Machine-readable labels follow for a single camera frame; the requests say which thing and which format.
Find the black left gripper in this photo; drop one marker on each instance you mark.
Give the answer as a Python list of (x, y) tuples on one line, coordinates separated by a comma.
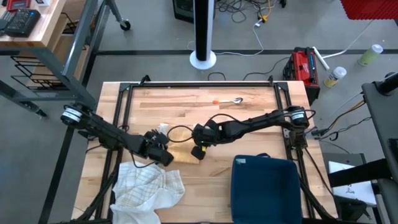
[(157, 141)]

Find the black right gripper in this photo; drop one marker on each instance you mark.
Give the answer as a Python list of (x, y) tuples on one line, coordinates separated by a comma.
[(205, 133)]

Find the yellow checked towel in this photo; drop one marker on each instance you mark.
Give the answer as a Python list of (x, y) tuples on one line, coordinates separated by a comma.
[(183, 152)]

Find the white waffle towel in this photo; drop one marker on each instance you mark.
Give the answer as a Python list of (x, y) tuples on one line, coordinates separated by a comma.
[(140, 196)]

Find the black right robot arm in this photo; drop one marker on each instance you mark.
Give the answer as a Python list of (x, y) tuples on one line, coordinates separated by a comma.
[(258, 121)]

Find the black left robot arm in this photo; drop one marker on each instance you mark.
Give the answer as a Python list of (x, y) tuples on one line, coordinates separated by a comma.
[(105, 130)]

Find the navy fabric storage bin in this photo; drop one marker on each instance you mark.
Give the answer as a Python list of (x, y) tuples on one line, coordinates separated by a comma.
[(265, 193)]

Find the red black tool case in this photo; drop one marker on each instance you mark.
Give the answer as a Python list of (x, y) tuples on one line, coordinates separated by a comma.
[(301, 67)]

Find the black caster wheel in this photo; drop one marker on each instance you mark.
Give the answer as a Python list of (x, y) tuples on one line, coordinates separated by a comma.
[(125, 25)]

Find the black floor box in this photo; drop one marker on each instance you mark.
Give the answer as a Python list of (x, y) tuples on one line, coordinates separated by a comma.
[(183, 9)]

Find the orange power plug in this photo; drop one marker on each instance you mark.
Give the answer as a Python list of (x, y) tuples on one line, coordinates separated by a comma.
[(262, 18)]

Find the white plastic tube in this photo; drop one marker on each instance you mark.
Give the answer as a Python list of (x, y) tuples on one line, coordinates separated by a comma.
[(320, 57)]

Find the yellow white wipes canister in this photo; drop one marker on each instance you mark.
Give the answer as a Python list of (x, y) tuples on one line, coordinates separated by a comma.
[(335, 76)]

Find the white paper sheet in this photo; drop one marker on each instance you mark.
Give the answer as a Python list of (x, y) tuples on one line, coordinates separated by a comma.
[(357, 191)]

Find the grey equipment cart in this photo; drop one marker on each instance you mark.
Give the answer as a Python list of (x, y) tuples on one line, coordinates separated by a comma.
[(382, 124)]

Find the black keypad device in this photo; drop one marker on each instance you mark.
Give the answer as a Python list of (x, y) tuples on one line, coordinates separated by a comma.
[(21, 23)]

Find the small white box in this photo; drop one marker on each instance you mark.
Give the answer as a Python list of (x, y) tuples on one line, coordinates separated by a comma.
[(42, 2)]

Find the green wipes canister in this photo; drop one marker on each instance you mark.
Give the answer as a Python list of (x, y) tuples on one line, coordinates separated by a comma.
[(370, 55)]

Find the red flat device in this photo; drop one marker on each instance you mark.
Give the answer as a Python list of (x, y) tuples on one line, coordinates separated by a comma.
[(17, 4)]

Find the red foam panel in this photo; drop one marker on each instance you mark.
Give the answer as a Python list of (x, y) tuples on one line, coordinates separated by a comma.
[(370, 7)]

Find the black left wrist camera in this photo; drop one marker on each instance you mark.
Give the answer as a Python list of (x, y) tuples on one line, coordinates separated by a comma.
[(163, 157)]

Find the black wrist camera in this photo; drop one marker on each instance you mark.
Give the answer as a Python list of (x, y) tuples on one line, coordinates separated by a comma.
[(198, 153), (163, 157)]

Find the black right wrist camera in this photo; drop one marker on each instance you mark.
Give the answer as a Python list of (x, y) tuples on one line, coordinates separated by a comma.
[(198, 153)]

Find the black aluminium table frame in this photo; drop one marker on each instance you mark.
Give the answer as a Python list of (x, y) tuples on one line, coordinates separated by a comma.
[(192, 84)]

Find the wooden workbench grey frame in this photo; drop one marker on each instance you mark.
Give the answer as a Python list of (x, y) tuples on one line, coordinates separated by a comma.
[(31, 34)]

